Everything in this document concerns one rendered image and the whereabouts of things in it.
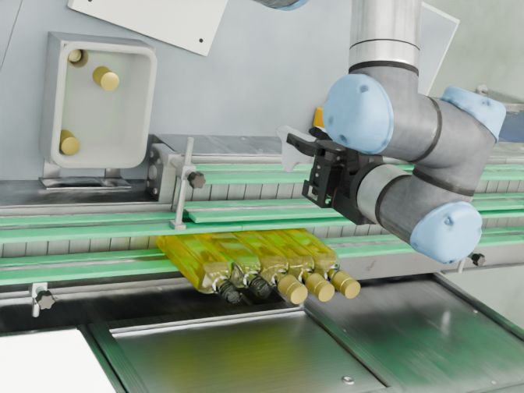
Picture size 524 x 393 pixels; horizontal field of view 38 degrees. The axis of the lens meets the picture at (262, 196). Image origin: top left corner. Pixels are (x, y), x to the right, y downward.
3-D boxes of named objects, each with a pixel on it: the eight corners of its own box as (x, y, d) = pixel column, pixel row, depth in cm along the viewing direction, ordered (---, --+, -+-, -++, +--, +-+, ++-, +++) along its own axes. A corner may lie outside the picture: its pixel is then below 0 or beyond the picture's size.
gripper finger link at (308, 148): (278, 143, 106) (323, 164, 100) (281, 132, 106) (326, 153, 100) (302, 141, 109) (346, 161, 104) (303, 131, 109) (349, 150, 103)
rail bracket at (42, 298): (12, 294, 133) (31, 333, 122) (15, 259, 131) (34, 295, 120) (35, 292, 135) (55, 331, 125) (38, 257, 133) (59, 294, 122)
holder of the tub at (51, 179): (36, 178, 141) (47, 193, 134) (48, 30, 132) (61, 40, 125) (123, 178, 149) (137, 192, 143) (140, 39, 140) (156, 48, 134)
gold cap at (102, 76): (93, 65, 136) (101, 70, 132) (112, 66, 138) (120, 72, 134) (91, 84, 137) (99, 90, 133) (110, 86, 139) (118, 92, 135)
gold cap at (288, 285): (275, 293, 131) (288, 305, 128) (279, 274, 130) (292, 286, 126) (292, 292, 133) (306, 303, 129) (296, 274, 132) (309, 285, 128)
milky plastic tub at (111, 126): (37, 152, 138) (51, 168, 131) (47, 30, 131) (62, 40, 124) (127, 153, 147) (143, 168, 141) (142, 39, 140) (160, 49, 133)
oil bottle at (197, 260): (155, 246, 144) (203, 300, 127) (158, 219, 142) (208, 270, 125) (182, 244, 147) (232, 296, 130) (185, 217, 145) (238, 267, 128)
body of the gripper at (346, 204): (296, 192, 106) (345, 227, 97) (308, 134, 104) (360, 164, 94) (340, 191, 110) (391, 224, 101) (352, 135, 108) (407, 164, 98)
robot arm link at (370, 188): (382, 174, 91) (432, 174, 95) (359, 161, 94) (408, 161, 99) (368, 231, 93) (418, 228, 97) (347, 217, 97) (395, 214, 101)
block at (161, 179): (141, 189, 145) (155, 203, 139) (147, 143, 142) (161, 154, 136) (158, 189, 147) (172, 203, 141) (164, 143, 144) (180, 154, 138)
